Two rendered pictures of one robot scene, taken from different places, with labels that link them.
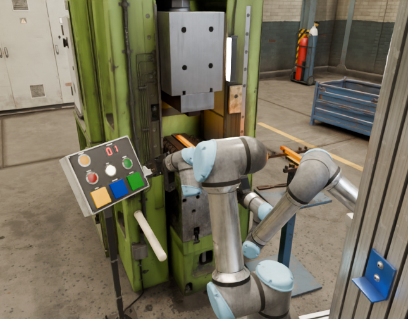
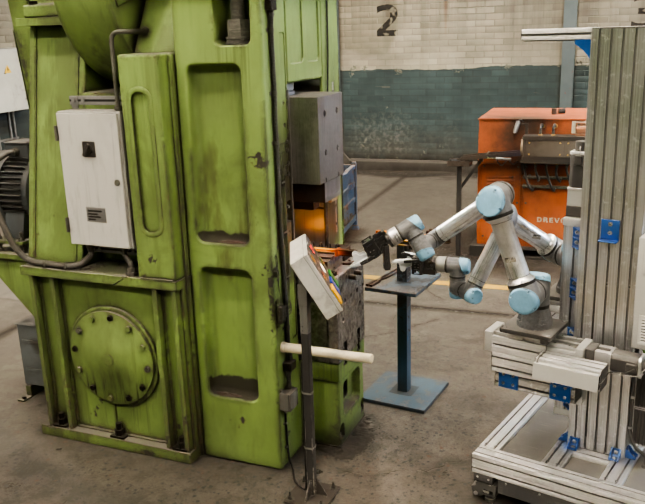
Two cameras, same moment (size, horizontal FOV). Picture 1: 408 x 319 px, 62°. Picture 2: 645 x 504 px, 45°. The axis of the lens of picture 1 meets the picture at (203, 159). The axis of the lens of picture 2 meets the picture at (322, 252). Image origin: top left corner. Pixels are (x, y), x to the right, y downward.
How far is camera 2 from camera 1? 2.69 m
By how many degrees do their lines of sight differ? 39
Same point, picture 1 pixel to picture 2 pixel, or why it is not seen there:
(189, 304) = (352, 449)
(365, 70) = not seen: hidden behind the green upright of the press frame
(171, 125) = not seen: hidden behind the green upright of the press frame
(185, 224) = (340, 338)
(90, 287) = (221, 491)
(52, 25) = not seen: outside the picture
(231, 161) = (508, 195)
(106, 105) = (198, 221)
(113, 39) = (267, 131)
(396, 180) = (608, 174)
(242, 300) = (539, 291)
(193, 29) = (329, 111)
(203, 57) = (334, 140)
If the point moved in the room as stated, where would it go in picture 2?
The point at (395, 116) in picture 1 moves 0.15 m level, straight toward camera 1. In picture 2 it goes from (599, 142) to (619, 147)
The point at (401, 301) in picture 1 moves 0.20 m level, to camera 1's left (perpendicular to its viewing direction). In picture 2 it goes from (627, 235) to (601, 245)
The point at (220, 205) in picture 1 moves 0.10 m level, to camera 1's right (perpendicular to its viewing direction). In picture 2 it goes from (510, 228) to (525, 223)
